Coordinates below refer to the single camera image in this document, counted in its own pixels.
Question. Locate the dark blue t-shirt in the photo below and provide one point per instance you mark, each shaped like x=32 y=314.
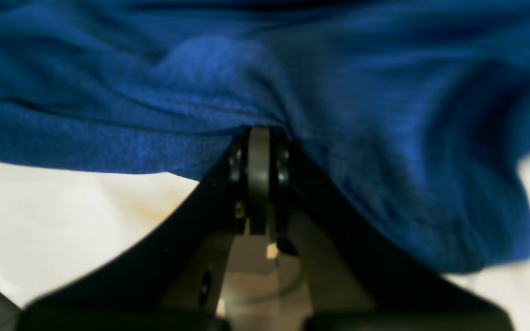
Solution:
x=419 y=110

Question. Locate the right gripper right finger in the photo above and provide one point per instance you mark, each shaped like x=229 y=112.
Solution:
x=358 y=280

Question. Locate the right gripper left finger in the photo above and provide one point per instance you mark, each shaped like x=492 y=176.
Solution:
x=172 y=279

